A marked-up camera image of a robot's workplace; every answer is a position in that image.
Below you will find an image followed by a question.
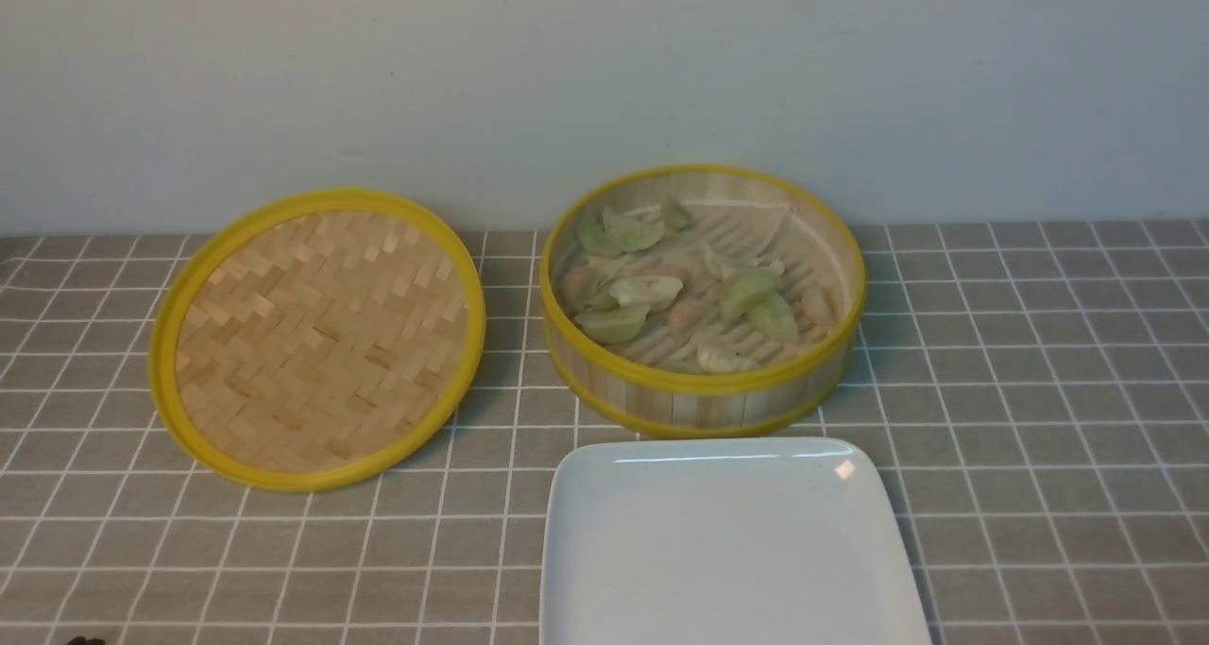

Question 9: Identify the white square plate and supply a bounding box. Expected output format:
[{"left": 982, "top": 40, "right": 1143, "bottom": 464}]
[{"left": 538, "top": 434, "right": 931, "bottom": 644}]

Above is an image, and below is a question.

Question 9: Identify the pink dumpling left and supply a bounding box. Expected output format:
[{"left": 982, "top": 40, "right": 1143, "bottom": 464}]
[{"left": 560, "top": 265, "right": 606, "bottom": 313}]

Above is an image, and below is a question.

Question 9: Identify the pink dumpling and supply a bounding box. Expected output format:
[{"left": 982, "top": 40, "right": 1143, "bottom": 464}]
[
  {"left": 560, "top": 265, "right": 606, "bottom": 313},
  {"left": 666, "top": 296, "right": 707, "bottom": 342}
]

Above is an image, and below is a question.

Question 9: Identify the white dumpling centre left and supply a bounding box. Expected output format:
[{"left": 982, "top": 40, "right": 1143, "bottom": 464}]
[{"left": 607, "top": 275, "right": 684, "bottom": 313}]

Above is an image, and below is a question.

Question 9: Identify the pink dumpling centre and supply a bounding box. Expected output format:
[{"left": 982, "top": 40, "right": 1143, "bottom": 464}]
[{"left": 666, "top": 296, "right": 707, "bottom": 342}]

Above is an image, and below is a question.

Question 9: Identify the bamboo steamer basket yellow rim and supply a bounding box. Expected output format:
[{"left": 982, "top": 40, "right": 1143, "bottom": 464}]
[{"left": 538, "top": 165, "right": 868, "bottom": 438}]

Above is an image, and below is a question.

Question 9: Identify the small green dumpling back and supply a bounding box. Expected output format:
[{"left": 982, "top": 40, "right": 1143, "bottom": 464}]
[{"left": 660, "top": 197, "right": 694, "bottom": 232}]

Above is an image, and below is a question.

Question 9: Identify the white dumpling front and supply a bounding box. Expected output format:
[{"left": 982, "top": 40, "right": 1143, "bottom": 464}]
[{"left": 695, "top": 345, "right": 760, "bottom": 375}]

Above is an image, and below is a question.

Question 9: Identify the woven bamboo steamer lid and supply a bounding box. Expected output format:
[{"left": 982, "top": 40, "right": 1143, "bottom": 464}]
[{"left": 147, "top": 189, "right": 487, "bottom": 493}]

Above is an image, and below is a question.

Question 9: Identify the grey checked tablecloth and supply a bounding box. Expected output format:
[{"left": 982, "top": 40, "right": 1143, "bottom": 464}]
[{"left": 1, "top": 220, "right": 1208, "bottom": 644}]

